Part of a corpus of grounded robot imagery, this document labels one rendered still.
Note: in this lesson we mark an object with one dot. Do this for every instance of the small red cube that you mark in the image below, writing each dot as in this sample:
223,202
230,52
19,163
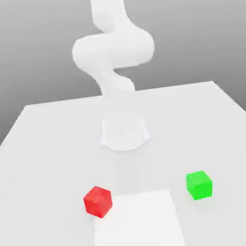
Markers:
98,202

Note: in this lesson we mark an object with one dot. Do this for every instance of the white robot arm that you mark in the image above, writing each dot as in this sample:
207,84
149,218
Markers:
113,50

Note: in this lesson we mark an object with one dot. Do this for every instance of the small green cube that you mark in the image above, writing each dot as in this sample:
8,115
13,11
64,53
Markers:
199,185

